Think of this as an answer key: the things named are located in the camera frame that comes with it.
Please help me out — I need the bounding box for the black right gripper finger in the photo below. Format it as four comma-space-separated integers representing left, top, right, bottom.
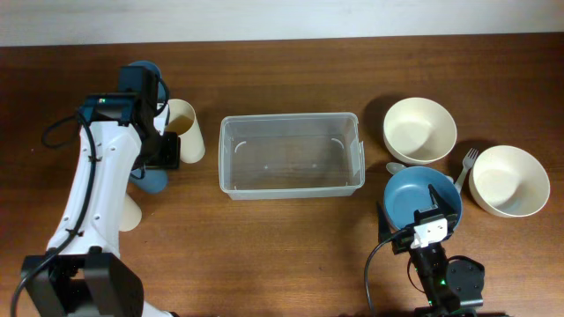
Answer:
428, 184, 457, 217
376, 202, 391, 243

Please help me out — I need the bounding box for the cream cup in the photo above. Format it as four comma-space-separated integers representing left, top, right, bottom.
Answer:
119, 194, 142, 232
166, 99, 205, 164

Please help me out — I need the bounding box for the dark blue cup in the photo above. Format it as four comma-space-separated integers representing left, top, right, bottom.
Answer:
130, 60, 170, 104

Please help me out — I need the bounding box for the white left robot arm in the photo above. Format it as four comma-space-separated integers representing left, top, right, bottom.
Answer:
10, 61, 181, 316

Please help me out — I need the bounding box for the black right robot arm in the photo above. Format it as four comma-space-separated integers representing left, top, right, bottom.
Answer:
375, 185, 485, 316

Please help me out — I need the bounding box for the cream bowl near container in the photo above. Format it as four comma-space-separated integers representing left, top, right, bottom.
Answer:
382, 97, 457, 166

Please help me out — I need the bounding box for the clear plastic storage container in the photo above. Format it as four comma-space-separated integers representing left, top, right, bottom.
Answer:
218, 112, 366, 200

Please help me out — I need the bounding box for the blue bowl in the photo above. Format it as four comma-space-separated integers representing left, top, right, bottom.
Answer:
383, 166, 464, 230

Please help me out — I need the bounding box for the cream fork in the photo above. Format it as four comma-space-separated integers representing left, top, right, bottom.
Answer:
454, 148, 479, 193

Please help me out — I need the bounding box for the cream spoon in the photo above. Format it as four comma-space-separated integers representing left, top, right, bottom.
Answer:
386, 162, 406, 174

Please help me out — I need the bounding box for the cream bowl far right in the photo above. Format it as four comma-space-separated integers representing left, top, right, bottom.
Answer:
469, 145, 551, 217

